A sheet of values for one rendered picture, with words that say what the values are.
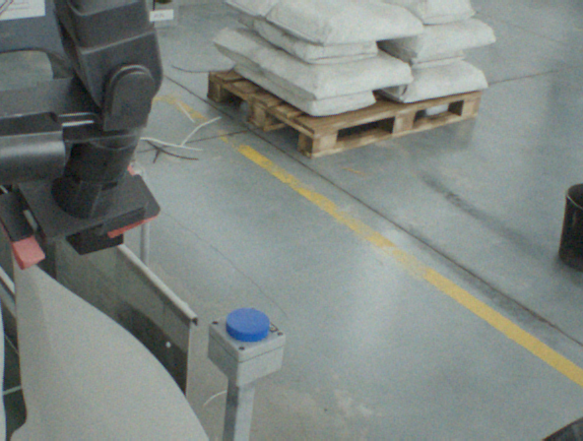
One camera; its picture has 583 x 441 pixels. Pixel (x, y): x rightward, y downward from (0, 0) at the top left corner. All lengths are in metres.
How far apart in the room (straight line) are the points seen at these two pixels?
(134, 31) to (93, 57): 0.03
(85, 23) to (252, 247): 2.37
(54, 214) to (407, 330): 2.00
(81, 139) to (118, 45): 0.09
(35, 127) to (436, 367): 2.00
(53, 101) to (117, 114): 0.05
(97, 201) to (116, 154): 0.07
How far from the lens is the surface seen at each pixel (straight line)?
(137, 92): 0.61
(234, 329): 1.10
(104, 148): 0.65
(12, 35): 0.89
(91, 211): 0.72
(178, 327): 1.35
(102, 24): 0.59
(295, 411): 2.26
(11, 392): 1.73
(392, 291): 2.80
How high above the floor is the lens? 1.52
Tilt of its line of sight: 30 degrees down
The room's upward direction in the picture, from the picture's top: 7 degrees clockwise
